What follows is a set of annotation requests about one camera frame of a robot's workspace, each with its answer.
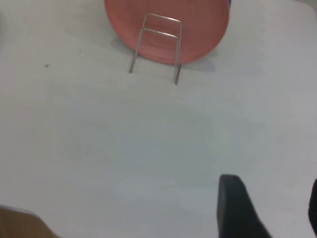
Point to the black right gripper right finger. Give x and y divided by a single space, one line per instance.
314 208

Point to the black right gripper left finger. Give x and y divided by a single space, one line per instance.
235 210

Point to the pink round plate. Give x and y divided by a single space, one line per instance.
168 27

